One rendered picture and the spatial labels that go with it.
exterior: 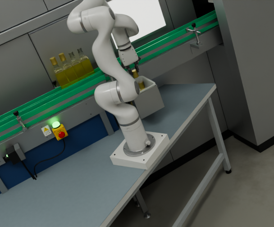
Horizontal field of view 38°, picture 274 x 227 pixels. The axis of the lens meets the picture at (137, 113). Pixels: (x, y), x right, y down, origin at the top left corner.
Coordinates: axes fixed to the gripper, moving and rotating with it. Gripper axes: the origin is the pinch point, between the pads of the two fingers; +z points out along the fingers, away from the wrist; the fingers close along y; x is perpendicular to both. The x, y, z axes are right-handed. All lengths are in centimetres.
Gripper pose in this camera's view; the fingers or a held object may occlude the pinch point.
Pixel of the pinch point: (133, 70)
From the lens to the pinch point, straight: 241.1
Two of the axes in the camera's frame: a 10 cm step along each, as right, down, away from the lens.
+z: 3.3, 8.3, 4.5
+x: 3.7, 3.2, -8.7
